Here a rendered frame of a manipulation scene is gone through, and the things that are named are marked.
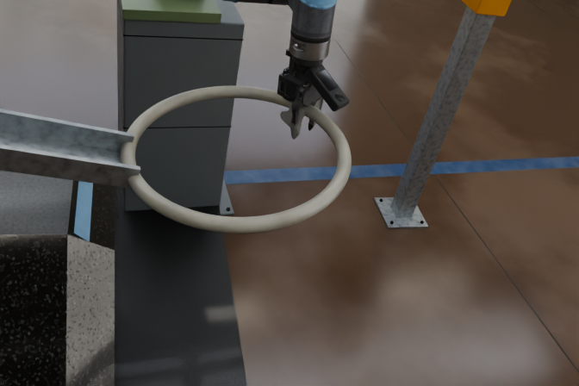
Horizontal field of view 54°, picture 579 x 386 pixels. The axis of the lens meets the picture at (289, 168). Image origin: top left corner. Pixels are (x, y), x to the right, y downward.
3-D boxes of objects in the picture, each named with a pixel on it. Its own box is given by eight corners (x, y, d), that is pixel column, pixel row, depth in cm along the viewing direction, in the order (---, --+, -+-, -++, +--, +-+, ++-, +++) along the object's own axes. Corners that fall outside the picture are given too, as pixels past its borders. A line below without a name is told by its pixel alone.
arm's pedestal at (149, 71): (106, 147, 262) (102, -35, 211) (213, 145, 278) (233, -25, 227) (111, 223, 225) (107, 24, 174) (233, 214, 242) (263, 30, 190)
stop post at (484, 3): (427, 227, 257) (531, -1, 192) (387, 228, 252) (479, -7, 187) (412, 198, 273) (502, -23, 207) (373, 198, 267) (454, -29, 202)
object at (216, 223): (133, 257, 98) (132, 245, 96) (112, 103, 133) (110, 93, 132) (388, 214, 112) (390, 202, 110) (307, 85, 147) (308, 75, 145)
